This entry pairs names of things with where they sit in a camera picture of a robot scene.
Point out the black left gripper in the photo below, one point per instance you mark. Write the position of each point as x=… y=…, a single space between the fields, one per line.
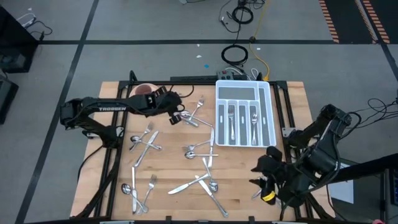
x=169 y=102

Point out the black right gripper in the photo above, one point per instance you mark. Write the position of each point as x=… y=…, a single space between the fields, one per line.
x=273 y=168

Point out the silver forks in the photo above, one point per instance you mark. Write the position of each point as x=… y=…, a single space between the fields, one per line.
x=185 y=114

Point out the silver table knife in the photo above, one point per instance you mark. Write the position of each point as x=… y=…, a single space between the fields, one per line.
x=134 y=199
x=180 y=189
x=212 y=137
x=256 y=195
x=193 y=123
x=222 y=211
x=154 y=137

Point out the silver fork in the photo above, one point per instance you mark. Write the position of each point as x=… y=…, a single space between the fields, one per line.
x=201 y=101
x=152 y=180
x=150 y=127
x=231 y=110
x=186 y=148

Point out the silver spoon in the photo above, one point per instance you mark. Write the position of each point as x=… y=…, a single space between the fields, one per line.
x=213 y=186
x=254 y=117
x=189 y=155
x=135 y=139
x=126 y=188

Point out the white plastic cutlery tray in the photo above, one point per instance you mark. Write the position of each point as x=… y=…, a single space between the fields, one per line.
x=236 y=93

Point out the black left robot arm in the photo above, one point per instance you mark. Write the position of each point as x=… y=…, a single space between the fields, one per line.
x=93 y=104

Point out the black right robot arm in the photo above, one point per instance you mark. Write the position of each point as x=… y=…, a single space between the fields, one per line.
x=323 y=158

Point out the white light bar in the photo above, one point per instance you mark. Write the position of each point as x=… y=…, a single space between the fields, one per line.
x=289 y=222
x=116 y=222

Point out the grey power strip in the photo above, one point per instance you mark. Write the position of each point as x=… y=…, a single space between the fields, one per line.
x=225 y=76

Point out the white paper sheet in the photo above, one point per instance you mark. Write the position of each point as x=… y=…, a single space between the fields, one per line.
x=340 y=191

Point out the black desk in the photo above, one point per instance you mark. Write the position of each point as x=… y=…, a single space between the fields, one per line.
x=367 y=168

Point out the red round object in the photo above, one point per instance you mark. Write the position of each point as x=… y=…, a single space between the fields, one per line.
x=378 y=222

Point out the dark monitor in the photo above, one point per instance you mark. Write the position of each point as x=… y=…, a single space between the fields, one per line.
x=394 y=186

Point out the black floor box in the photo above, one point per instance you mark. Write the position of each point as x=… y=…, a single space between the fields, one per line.
x=6 y=99

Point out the black cabinet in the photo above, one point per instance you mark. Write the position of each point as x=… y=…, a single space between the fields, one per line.
x=12 y=37

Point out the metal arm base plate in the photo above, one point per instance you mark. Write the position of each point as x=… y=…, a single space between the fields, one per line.
x=287 y=132
x=90 y=135

